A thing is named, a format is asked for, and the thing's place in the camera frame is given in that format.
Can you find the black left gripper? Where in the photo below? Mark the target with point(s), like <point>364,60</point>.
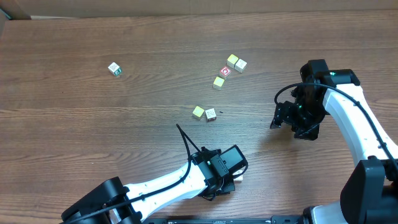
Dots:
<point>230,186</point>

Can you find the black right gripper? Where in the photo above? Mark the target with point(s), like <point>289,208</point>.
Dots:
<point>288,115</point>

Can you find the yellow G wooden block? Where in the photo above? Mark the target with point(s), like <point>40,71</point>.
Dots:
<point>198,112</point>

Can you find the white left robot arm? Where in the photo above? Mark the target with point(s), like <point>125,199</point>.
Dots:
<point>114,202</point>

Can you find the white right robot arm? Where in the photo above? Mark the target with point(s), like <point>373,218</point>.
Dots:
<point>370,194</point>

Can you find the cream E wooden block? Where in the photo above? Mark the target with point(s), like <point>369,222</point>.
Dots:
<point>210,114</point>

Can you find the plain cream wooden block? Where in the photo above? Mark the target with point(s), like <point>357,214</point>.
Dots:
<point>240,65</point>

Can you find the pale yellow wooden block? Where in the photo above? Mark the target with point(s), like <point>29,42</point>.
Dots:
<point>218,83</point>

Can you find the red top wooden block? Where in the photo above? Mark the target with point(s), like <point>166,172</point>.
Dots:
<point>225,72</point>

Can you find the yellow top wooden block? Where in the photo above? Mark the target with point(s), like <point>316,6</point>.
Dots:
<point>231,60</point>

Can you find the green letter wooden block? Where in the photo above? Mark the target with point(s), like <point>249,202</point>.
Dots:
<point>115,69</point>

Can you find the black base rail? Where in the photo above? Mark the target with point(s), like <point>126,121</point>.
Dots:
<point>224,220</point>

